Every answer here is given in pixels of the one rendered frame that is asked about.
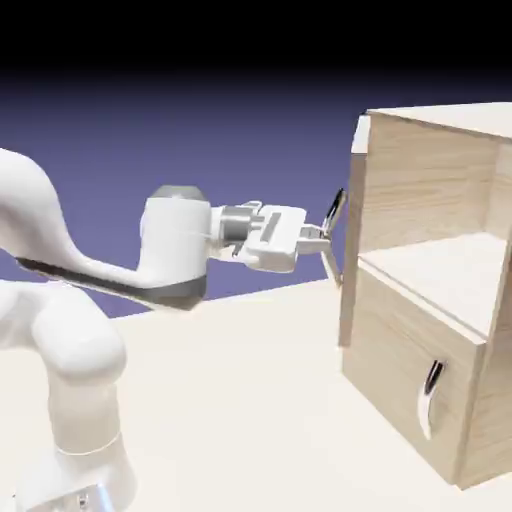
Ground light wood cabinet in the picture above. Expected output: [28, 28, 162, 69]
[342, 101, 512, 492]

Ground curved metal door handle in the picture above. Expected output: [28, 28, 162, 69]
[320, 187, 348, 288]
[416, 358, 448, 442]

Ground light wood cabinet door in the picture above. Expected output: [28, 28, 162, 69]
[337, 113, 371, 350]
[342, 266, 488, 486]

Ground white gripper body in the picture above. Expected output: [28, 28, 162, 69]
[242, 204, 308, 274]

